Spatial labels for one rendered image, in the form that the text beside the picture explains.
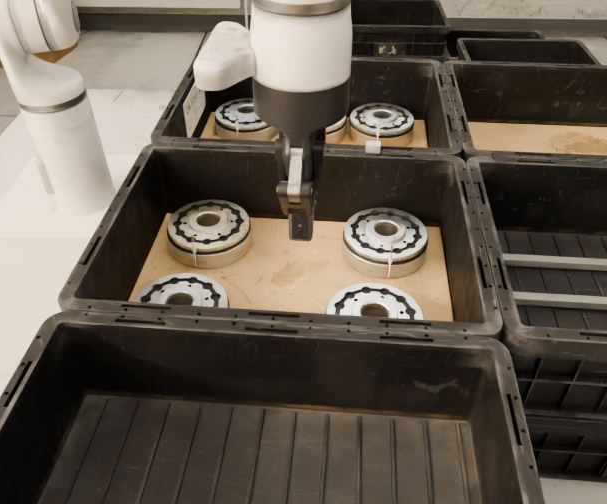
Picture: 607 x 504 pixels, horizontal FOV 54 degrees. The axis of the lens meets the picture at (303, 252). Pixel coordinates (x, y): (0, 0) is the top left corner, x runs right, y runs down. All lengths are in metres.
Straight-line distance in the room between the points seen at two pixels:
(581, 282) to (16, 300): 0.76
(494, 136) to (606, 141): 0.18
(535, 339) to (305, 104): 0.28
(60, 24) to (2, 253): 0.36
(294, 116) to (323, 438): 0.29
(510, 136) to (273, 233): 0.45
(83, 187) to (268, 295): 0.37
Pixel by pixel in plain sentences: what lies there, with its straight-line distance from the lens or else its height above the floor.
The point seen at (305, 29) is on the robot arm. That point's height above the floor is 1.17.
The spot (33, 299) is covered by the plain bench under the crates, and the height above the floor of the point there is 0.70.
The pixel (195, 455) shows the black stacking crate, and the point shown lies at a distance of 0.57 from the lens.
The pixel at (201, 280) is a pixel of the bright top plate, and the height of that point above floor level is 0.86.
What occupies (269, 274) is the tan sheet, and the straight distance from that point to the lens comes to 0.72.
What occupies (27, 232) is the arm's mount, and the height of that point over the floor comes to 0.77.
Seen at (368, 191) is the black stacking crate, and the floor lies 0.88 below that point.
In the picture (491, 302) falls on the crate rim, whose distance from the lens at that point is 0.57.
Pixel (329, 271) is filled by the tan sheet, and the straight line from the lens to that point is 0.72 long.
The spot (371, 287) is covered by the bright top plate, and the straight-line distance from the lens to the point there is 0.66.
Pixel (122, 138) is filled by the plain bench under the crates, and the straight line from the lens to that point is 1.31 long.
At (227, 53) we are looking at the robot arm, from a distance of 0.45.
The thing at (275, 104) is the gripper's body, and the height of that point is 1.11.
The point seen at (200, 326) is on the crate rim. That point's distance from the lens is 0.53.
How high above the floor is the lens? 1.31
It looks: 40 degrees down
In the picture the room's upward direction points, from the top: straight up
